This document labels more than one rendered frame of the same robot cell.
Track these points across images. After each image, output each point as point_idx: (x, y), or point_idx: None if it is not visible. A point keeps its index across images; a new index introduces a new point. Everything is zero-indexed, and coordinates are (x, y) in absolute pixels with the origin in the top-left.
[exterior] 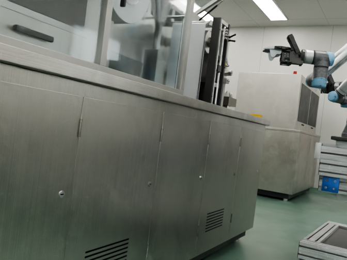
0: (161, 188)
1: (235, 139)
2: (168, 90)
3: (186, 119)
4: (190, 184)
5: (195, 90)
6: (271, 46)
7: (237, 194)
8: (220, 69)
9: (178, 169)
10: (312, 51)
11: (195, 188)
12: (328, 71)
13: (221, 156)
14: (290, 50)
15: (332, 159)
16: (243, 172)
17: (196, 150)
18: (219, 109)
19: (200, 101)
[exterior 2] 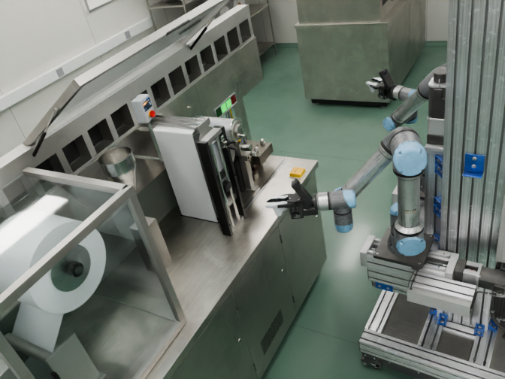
0: None
1: (273, 247)
2: (166, 346)
3: (199, 341)
4: (229, 362)
5: (210, 206)
6: (274, 206)
7: (294, 274)
8: (230, 186)
9: (210, 377)
10: (325, 200)
11: (237, 353)
12: (356, 194)
13: (259, 287)
14: (298, 204)
15: (380, 268)
16: (295, 249)
17: (224, 336)
18: (236, 280)
19: (207, 318)
